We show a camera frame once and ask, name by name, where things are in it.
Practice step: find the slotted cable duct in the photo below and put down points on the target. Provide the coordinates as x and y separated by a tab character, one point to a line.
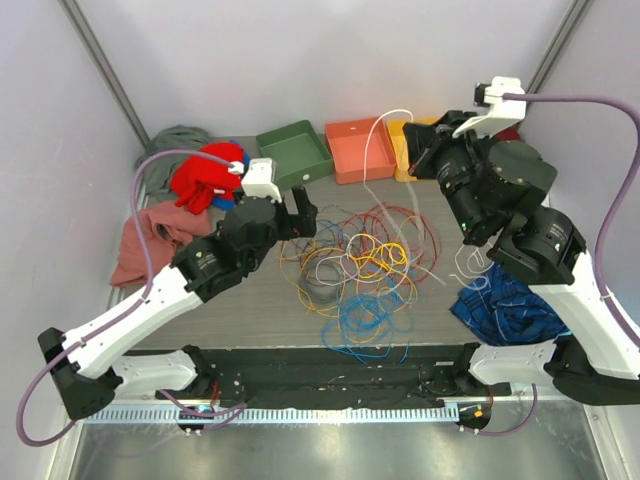
166	414

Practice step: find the dark red cloth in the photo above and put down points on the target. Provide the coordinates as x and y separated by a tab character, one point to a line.
508	134

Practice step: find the yellow plastic bin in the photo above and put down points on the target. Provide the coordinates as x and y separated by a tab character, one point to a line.
399	144

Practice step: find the blue plaid shirt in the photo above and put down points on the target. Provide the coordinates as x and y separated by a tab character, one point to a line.
502	311

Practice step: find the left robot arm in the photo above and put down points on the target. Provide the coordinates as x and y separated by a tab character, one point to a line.
93	366

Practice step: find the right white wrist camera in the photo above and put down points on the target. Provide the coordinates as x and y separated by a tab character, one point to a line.
501	113

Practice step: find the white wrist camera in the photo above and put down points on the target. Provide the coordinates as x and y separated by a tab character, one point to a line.
501	113
258	180

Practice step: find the grey cloth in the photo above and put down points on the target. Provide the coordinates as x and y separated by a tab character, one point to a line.
157	175

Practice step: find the blue cloth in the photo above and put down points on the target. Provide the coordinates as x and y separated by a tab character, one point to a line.
226	201

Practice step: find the green plastic bin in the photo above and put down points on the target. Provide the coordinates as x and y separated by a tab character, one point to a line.
301	156

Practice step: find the right aluminium frame post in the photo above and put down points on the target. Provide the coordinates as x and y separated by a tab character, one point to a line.
569	25

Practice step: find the left aluminium frame post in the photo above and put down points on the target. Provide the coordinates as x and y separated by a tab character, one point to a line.
98	56

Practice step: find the orange plastic bin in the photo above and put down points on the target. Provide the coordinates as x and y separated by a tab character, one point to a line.
361	150

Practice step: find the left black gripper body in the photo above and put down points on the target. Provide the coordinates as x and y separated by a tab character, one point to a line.
280	230

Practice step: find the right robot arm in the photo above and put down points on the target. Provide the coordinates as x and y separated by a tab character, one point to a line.
495	190

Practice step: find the aluminium frame post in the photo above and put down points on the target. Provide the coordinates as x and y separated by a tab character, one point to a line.
569	25
98	56

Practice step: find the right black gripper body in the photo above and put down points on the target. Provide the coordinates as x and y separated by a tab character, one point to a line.
453	161

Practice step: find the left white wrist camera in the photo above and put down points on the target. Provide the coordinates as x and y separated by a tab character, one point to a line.
258	180

